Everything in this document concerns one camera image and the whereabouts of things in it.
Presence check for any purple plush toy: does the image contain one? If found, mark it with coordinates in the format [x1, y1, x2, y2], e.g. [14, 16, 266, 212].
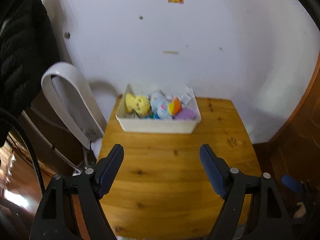
[174, 107, 197, 120]

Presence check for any tape strip on wall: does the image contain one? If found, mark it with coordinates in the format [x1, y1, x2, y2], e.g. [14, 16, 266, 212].
[163, 50, 179, 55]

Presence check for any black padded jacket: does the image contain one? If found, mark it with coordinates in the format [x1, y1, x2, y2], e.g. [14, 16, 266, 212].
[0, 0, 61, 140]

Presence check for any blue green small toy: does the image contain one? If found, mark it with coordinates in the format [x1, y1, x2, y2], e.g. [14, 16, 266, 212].
[145, 112, 160, 119]

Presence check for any black cable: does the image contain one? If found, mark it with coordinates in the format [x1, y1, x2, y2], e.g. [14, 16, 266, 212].
[0, 109, 46, 196]

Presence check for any light blue plush toy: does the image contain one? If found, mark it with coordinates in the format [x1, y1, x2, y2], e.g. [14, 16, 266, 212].
[150, 91, 182, 120]

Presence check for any white plastic storage bin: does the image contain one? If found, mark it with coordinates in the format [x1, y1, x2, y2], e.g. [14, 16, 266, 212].
[116, 83, 201, 134]

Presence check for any yellow plush toy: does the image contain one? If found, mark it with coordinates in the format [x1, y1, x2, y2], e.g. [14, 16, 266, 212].
[125, 93, 151, 116]

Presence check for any pink tissue packet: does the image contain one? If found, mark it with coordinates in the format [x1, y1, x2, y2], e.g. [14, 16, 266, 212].
[172, 93, 193, 107]

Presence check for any wooden side table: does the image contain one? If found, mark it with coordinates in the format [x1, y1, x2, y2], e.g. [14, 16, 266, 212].
[100, 98, 261, 239]

